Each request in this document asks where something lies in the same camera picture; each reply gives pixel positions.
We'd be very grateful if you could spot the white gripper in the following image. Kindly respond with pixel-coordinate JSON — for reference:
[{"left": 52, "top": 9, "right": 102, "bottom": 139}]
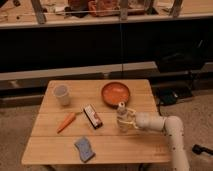
[{"left": 121, "top": 108, "right": 165, "bottom": 131}]

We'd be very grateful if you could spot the clear plastic bottle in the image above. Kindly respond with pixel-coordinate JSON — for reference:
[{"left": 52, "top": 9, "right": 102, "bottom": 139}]
[{"left": 117, "top": 102, "right": 128, "bottom": 132}]

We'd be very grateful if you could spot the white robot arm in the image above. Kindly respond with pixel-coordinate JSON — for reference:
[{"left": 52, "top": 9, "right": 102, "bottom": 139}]
[{"left": 117, "top": 108, "right": 190, "bottom": 171}]

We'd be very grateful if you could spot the orange round plate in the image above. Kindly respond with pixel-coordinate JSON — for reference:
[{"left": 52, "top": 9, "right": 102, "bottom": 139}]
[{"left": 101, "top": 82, "right": 130, "bottom": 106}]

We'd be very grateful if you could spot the brown snack bar package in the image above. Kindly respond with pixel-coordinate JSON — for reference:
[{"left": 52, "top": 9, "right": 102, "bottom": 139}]
[{"left": 83, "top": 105, "right": 103, "bottom": 129}]

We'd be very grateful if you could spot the black box on floor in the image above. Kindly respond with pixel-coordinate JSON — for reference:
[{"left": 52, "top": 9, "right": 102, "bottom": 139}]
[{"left": 156, "top": 86, "right": 193, "bottom": 106}]

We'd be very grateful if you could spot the wooden table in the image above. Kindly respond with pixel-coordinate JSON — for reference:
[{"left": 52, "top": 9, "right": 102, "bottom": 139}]
[{"left": 22, "top": 80, "right": 170, "bottom": 165}]

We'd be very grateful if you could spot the blue sponge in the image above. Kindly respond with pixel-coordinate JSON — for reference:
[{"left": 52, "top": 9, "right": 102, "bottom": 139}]
[{"left": 74, "top": 137, "right": 95, "bottom": 163}]

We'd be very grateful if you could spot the orange carrot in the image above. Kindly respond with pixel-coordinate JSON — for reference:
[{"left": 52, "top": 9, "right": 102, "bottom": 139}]
[{"left": 57, "top": 112, "right": 80, "bottom": 133}]

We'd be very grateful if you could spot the black object on floor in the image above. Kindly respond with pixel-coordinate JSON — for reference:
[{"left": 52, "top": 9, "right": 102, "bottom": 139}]
[{"left": 192, "top": 144, "right": 213, "bottom": 155}]

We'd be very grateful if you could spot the translucent plastic cup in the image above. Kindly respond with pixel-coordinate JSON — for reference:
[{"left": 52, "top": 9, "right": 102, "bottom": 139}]
[{"left": 53, "top": 85, "right": 70, "bottom": 106}]

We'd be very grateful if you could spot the long workbench shelf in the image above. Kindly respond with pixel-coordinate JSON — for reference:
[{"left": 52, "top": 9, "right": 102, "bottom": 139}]
[{"left": 0, "top": 0, "right": 213, "bottom": 29}]

